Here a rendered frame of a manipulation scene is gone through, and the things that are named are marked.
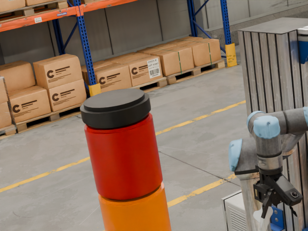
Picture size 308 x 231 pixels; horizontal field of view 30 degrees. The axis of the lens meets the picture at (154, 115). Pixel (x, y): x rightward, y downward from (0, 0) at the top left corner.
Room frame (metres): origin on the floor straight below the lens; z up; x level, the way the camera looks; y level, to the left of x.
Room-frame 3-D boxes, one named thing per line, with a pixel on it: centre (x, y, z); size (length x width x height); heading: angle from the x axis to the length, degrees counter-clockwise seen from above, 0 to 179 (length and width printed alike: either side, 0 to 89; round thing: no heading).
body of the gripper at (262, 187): (1.61, -0.32, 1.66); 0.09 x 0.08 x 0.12; 29
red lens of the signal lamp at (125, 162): (0.39, 0.03, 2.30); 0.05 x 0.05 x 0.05
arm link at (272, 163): (1.61, -0.32, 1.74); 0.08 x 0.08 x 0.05
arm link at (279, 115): (1.71, -0.34, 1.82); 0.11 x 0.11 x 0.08; 89
